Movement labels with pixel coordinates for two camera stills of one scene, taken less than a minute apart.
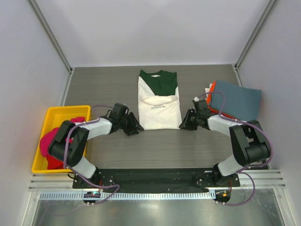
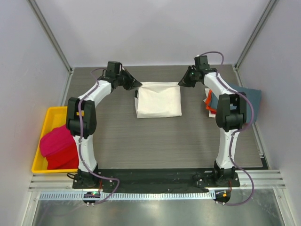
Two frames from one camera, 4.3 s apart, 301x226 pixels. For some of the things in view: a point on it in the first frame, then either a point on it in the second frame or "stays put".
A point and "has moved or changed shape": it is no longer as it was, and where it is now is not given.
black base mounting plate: [157, 179] stays put
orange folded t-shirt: [209, 101] stays put
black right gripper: [193, 118] to [188, 76]
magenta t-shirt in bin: [50, 136] stays put
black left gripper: [132, 130] to [135, 83]
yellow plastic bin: [54, 117] stays put
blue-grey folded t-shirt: [240, 102] stays put
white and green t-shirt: [159, 105] has moved or changed shape
